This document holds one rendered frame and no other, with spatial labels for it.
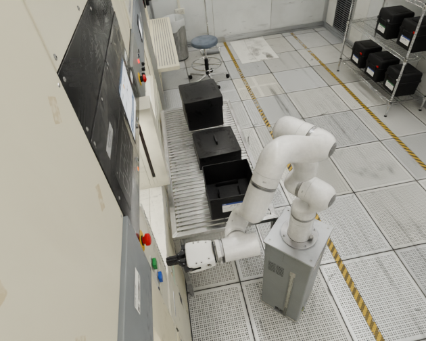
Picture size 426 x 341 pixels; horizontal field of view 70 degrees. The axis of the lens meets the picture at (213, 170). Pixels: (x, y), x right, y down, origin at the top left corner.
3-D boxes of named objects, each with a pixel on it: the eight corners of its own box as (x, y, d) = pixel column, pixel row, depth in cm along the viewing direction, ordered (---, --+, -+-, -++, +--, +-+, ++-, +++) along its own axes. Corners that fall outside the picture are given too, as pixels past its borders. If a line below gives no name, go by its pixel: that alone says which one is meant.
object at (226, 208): (211, 220, 174) (208, 201, 162) (204, 185, 194) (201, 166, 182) (258, 212, 176) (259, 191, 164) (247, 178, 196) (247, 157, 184)
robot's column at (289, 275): (313, 289, 218) (334, 226, 165) (297, 324, 202) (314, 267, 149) (277, 269, 230) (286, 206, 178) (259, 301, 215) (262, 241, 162)
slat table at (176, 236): (271, 280, 225) (278, 217, 172) (191, 297, 221) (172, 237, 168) (232, 163, 318) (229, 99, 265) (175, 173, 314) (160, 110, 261)
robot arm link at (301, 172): (310, 209, 139) (280, 191, 148) (325, 189, 142) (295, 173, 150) (303, 146, 98) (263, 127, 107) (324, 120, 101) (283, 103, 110)
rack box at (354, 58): (347, 59, 419) (351, 40, 401) (367, 57, 420) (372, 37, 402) (358, 70, 398) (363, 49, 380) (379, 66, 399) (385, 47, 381)
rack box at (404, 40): (392, 42, 334) (400, 17, 315) (416, 39, 335) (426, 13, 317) (408, 54, 312) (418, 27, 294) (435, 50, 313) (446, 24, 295)
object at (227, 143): (243, 161, 207) (242, 146, 198) (200, 170, 204) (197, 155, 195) (231, 135, 228) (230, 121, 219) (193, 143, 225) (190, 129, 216)
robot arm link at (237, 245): (219, 232, 113) (223, 248, 105) (253, 225, 114) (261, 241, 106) (222, 250, 117) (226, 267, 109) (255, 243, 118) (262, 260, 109)
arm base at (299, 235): (322, 229, 164) (328, 207, 151) (308, 256, 154) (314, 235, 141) (289, 214, 173) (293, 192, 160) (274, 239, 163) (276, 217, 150)
